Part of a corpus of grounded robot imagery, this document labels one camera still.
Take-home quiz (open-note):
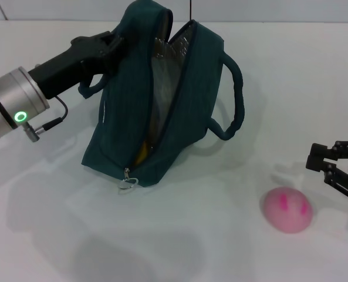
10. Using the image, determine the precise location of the dark teal insulated lunch bag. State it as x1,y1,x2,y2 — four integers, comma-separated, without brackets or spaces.
79,0,246,189

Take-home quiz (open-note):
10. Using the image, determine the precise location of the yellow banana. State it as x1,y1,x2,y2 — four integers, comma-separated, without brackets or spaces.
133,140,151,167

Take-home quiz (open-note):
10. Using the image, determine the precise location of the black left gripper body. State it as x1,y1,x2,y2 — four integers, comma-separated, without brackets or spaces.
28,33,110,100

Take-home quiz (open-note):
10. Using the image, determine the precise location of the metal zipper pull ring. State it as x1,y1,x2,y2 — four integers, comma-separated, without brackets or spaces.
117,175,140,195

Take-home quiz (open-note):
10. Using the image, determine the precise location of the pink egg-shaped ball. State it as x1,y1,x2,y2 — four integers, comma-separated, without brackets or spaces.
260,187,313,234

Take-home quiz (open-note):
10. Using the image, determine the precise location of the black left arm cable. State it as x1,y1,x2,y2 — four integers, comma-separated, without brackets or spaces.
22,96,69,144

